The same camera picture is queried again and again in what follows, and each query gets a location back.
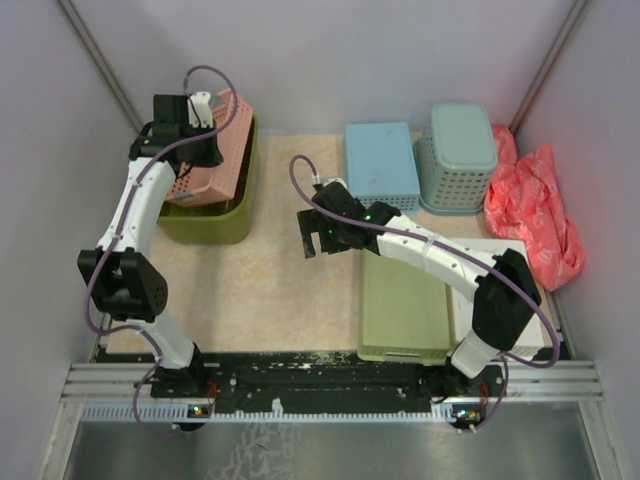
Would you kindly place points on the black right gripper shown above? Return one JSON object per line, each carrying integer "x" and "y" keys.
{"x": 311, "y": 225}

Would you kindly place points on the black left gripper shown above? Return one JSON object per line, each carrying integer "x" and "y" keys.
{"x": 213, "y": 158}

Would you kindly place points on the salmon pink perforated bin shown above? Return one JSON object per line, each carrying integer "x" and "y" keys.
{"x": 203, "y": 186}

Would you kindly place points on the olive green tub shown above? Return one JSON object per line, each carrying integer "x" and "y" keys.
{"x": 222, "y": 223}

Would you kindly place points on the light blue perforated bin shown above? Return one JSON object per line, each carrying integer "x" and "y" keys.
{"x": 379, "y": 165}

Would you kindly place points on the light green perforated bin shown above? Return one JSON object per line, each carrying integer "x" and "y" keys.
{"x": 404, "y": 314}

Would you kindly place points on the pale green perforated basket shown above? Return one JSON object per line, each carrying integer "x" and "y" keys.
{"x": 455, "y": 159}

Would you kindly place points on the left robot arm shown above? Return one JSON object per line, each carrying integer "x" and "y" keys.
{"x": 121, "y": 281}

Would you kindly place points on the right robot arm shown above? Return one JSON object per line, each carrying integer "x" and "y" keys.
{"x": 503, "y": 294}

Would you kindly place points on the red plastic bag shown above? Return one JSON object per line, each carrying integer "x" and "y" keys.
{"x": 523, "y": 202}

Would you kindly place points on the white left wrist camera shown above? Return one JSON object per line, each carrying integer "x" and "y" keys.
{"x": 199, "y": 109}

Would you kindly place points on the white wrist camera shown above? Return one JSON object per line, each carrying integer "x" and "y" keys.
{"x": 199, "y": 109}
{"x": 319, "y": 182}

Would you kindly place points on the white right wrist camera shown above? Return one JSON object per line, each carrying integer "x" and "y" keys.
{"x": 319, "y": 182}

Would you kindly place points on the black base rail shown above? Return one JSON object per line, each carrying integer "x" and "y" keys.
{"x": 323, "y": 382}

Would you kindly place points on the aluminium frame rail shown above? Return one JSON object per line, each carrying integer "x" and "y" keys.
{"x": 567, "y": 381}

